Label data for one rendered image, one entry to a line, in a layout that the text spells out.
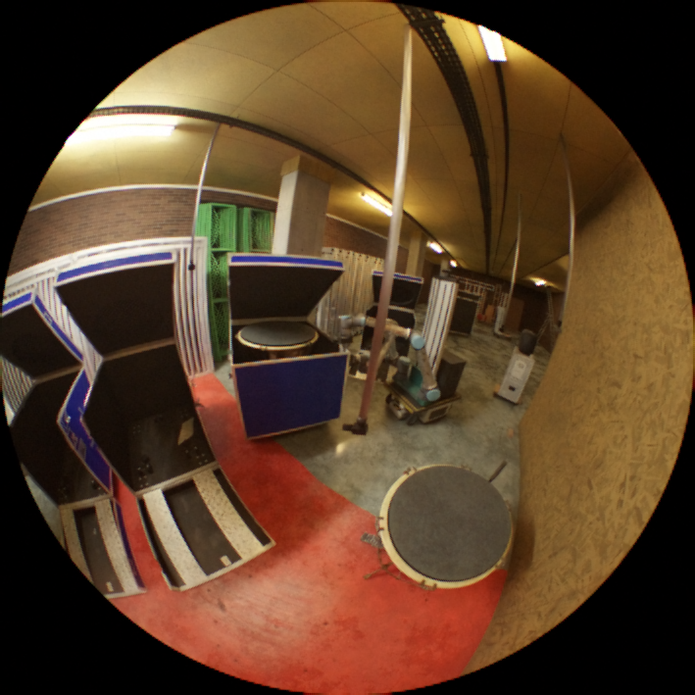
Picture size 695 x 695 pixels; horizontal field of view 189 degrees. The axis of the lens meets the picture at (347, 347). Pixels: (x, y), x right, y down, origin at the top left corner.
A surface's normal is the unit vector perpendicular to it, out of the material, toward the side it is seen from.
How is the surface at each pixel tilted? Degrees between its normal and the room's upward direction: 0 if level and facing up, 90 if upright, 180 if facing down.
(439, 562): 0
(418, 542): 0
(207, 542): 1
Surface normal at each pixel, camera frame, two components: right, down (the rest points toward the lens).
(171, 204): 0.79, 0.31
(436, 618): 0.12, -0.92
